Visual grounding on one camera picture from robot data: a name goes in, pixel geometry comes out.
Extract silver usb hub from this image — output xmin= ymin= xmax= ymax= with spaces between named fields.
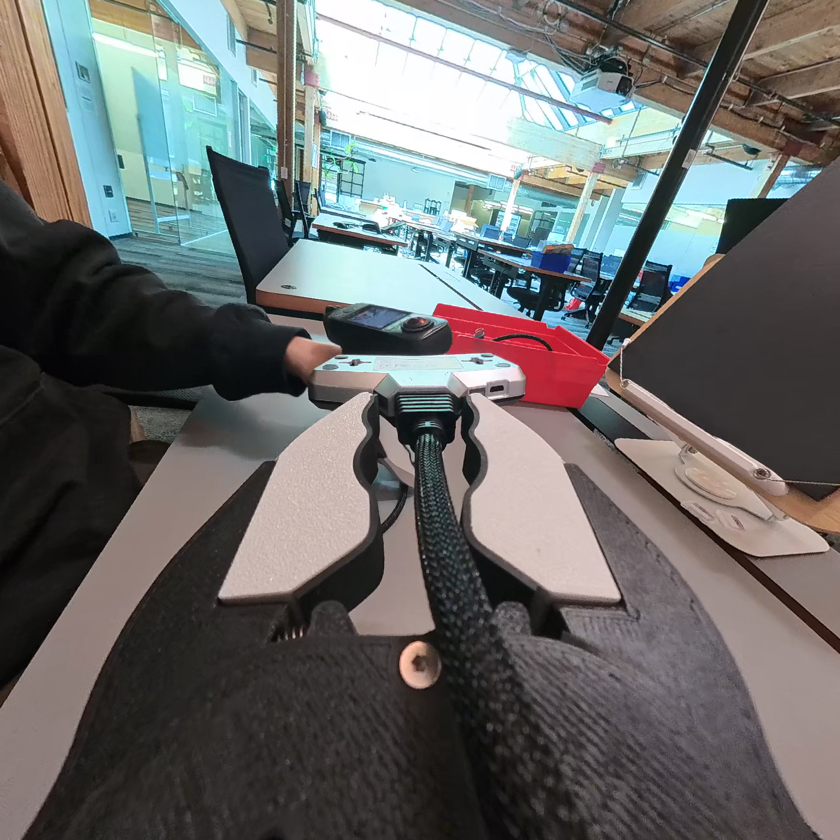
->
xmin=307 ymin=353 xmax=528 ymax=421

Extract white board stand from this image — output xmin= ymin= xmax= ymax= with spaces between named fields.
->
xmin=620 ymin=379 xmax=790 ymax=497

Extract thin black usb cable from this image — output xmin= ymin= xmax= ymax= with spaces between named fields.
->
xmin=375 ymin=482 xmax=409 ymax=534

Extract slim wooden column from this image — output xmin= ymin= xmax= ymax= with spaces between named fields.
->
xmin=276 ymin=0 xmax=298 ymax=198

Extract group of black office chairs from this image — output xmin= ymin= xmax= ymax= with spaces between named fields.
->
xmin=505 ymin=246 xmax=677 ymax=322

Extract rows of office desks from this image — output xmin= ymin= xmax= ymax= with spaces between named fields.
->
xmin=311 ymin=197 xmax=657 ymax=316

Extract black braided hub cable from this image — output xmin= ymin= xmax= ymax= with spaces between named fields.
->
xmin=392 ymin=388 xmax=592 ymax=840

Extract glass office wall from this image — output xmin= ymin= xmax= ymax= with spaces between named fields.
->
xmin=39 ymin=0 xmax=280 ymax=250

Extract person's black sweatshirt torso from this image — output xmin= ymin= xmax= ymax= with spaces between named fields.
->
xmin=0 ymin=180 xmax=172 ymax=690

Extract person's left forearm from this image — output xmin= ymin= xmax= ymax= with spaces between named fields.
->
xmin=98 ymin=262 xmax=311 ymax=403

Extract person's left hand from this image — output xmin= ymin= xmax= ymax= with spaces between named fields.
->
xmin=283 ymin=337 xmax=336 ymax=396

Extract black monitor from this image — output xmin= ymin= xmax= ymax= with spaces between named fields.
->
xmin=715 ymin=197 xmax=790 ymax=255

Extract black board with wooden edge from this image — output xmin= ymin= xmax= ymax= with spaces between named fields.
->
xmin=605 ymin=161 xmax=840 ymax=534

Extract thick wooden post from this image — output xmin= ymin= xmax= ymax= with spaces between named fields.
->
xmin=0 ymin=0 xmax=93 ymax=227

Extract black mesh office chair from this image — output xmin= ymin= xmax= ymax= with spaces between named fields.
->
xmin=205 ymin=146 xmax=294 ymax=307

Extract white desk with wooden edge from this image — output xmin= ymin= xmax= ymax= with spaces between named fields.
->
xmin=255 ymin=239 xmax=526 ymax=324

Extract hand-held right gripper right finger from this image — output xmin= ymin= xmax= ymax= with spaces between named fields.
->
xmin=461 ymin=392 xmax=623 ymax=621

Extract red plastic bin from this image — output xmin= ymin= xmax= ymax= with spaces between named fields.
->
xmin=433 ymin=303 xmax=610 ymax=408

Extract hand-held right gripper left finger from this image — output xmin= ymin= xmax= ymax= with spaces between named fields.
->
xmin=217 ymin=391 xmax=385 ymax=614

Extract black metal pole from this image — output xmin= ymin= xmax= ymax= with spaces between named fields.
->
xmin=586 ymin=0 xmax=769 ymax=349

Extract ceiling projector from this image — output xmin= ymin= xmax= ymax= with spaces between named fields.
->
xmin=570 ymin=56 xmax=636 ymax=112

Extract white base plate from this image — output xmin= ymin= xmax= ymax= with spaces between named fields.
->
xmin=615 ymin=436 xmax=830 ymax=559

